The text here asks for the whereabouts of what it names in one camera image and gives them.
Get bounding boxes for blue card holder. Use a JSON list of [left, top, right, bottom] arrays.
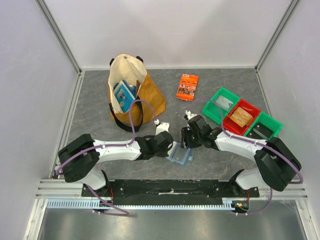
[[165, 141, 193, 166]]

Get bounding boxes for orange screw box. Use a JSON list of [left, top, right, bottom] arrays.
[[176, 73, 199, 101]]

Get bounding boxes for slotted cable duct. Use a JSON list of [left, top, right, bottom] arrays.
[[46, 198, 237, 210]]

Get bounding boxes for right aluminium frame post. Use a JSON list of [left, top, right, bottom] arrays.
[[254, 0, 301, 73]]

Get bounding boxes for blue box in bag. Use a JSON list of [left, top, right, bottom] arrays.
[[113, 79, 137, 113]]

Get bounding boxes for left aluminium frame post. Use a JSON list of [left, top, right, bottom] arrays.
[[35, 0, 82, 75]]

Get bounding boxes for gold cards in bin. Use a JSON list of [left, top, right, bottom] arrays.
[[229, 107, 253, 128]]

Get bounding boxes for green bin near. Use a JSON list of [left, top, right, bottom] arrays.
[[243, 111, 283, 140]]

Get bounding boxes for red bin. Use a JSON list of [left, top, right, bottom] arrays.
[[223, 99, 261, 136]]

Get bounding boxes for green bin far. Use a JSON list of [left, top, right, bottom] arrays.
[[202, 87, 240, 125]]

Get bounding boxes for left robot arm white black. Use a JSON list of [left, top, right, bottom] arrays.
[[55, 131, 174, 197]]

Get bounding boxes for green bin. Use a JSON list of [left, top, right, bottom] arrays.
[[202, 87, 240, 125], [243, 111, 283, 140]]

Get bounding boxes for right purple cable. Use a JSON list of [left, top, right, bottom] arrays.
[[186, 97, 305, 216]]

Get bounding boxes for aluminium frame post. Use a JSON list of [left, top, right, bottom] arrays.
[[35, 0, 82, 75], [254, 0, 301, 73]]

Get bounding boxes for silver cards in bin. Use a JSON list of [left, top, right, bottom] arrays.
[[215, 95, 234, 111]]

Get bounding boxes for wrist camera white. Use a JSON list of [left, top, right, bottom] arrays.
[[184, 110, 202, 124], [154, 119, 170, 135]]

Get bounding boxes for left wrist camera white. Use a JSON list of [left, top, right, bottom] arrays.
[[154, 119, 170, 135]]

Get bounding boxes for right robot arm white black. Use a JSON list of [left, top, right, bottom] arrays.
[[181, 114, 303, 197]]

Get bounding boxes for tan tote bag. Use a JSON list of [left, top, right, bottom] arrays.
[[107, 53, 166, 132]]

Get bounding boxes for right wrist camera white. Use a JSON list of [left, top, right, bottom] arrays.
[[184, 110, 202, 124]]

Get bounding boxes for black cards in bin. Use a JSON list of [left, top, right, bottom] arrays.
[[251, 122, 273, 140]]

